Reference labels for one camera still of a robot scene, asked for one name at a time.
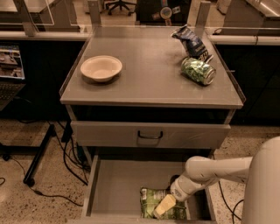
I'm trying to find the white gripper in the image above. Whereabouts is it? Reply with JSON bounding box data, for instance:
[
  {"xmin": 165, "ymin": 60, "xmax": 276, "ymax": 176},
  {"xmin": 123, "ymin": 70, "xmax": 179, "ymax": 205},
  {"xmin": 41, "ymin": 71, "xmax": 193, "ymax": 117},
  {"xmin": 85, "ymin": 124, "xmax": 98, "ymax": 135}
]
[{"xmin": 153, "ymin": 175, "xmax": 204, "ymax": 219}]

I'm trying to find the green jalapeno chip bag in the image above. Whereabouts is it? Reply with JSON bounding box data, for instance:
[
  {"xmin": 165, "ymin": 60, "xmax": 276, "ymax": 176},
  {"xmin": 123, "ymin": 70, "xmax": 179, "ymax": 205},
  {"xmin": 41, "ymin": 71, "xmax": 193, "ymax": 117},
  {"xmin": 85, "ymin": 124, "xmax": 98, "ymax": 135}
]
[{"xmin": 140, "ymin": 187, "xmax": 187, "ymax": 220}]

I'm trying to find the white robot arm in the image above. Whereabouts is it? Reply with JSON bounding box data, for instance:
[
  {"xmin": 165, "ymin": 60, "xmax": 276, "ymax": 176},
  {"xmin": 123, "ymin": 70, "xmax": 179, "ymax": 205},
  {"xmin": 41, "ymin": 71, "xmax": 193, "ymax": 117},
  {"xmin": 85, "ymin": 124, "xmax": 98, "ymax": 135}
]
[{"xmin": 153, "ymin": 136, "xmax": 280, "ymax": 224}]

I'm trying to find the open middle drawer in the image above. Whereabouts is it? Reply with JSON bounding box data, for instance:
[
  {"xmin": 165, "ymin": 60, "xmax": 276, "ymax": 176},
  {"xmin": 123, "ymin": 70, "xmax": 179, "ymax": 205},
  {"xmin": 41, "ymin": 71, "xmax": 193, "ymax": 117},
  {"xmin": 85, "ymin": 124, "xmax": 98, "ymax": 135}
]
[{"xmin": 67, "ymin": 157, "xmax": 217, "ymax": 224}]

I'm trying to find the grey drawer cabinet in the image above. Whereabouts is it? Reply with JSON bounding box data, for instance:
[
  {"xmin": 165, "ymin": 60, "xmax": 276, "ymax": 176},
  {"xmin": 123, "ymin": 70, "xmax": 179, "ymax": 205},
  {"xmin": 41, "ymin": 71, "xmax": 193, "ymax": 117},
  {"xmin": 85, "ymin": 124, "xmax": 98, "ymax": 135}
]
[{"xmin": 59, "ymin": 25, "xmax": 247, "ymax": 165}]

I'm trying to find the blue chip bag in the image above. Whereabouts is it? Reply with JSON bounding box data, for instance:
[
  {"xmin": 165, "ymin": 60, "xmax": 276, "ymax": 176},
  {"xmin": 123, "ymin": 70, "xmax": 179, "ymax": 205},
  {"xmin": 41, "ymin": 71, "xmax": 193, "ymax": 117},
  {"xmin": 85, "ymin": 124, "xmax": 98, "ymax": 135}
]
[{"xmin": 171, "ymin": 25, "xmax": 214, "ymax": 63}]

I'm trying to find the green soda can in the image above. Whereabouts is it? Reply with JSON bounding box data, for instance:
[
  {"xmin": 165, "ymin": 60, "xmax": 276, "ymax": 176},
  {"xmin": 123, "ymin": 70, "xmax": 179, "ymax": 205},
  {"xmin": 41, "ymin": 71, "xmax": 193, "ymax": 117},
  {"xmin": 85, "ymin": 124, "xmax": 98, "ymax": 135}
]
[{"xmin": 181, "ymin": 58, "xmax": 216, "ymax": 86}]

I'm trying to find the white bowl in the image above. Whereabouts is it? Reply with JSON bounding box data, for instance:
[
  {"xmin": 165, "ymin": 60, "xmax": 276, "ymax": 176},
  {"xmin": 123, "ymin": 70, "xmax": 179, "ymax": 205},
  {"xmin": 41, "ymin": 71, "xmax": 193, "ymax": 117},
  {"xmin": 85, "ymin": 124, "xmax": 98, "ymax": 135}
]
[{"xmin": 80, "ymin": 55, "xmax": 123, "ymax": 82}]

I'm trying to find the black laptop stand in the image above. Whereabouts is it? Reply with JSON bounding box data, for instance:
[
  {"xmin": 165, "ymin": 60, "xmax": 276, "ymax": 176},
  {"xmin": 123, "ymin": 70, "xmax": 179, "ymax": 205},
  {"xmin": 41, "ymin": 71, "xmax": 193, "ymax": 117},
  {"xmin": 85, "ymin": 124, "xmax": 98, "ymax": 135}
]
[{"xmin": 0, "ymin": 124, "xmax": 55, "ymax": 186}]

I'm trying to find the black box with stickers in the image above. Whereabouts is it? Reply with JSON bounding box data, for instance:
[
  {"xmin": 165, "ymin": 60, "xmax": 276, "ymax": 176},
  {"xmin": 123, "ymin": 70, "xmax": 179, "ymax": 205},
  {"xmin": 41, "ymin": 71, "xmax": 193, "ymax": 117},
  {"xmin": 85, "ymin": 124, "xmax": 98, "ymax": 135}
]
[{"xmin": 135, "ymin": 0, "xmax": 192, "ymax": 26}]

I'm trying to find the laptop on stand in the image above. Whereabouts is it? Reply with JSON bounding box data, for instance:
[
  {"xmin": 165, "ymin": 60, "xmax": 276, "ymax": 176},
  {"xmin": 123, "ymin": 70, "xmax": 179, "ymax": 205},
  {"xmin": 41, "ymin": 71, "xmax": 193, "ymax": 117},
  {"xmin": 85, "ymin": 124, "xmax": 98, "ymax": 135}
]
[{"xmin": 0, "ymin": 42, "xmax": 25, "ymax": 111}]

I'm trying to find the black office chair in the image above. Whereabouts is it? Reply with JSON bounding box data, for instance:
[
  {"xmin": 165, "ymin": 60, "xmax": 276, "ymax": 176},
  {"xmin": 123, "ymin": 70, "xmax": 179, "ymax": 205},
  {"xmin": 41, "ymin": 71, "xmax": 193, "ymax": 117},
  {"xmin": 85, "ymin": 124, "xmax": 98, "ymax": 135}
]
[{"xmin": 105, "ymin": 0, "xmax": 136, "ymax": 16}]

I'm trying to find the black cable right floor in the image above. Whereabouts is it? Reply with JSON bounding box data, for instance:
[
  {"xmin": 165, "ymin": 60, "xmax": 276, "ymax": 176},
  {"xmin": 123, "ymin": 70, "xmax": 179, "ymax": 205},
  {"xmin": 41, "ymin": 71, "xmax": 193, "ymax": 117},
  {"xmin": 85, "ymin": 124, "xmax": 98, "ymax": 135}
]
[{"xmin": 218, "ymin": 180, "xmax": 245, "ymax": 224}]

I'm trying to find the black cables left floor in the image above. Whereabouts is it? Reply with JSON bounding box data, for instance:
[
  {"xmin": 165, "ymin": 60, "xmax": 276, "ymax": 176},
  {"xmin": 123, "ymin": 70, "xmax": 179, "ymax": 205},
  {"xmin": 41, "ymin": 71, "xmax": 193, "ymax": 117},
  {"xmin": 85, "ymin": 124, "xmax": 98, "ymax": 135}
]
[{"xmin": 0, "ymin": 119, "xmax": 91, "ymax": 207}]

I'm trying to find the upper drawer with handle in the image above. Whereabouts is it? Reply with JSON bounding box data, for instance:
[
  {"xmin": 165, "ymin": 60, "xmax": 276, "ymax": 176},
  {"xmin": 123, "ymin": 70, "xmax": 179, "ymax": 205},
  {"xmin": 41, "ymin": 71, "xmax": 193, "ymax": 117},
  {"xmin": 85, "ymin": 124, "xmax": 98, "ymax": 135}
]
[{"xmin": 71, "ymin": 121, "xmax": 230, "ymax": 149}]

